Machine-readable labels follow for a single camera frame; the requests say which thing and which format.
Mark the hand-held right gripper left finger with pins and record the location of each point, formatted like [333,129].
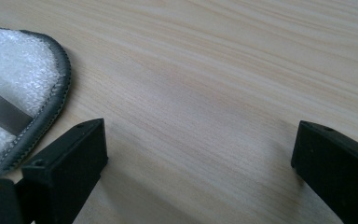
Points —
[65,161]

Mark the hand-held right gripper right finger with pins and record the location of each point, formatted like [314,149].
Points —
[338,165]

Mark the white cloth with grey trim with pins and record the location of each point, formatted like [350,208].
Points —
[15,71]

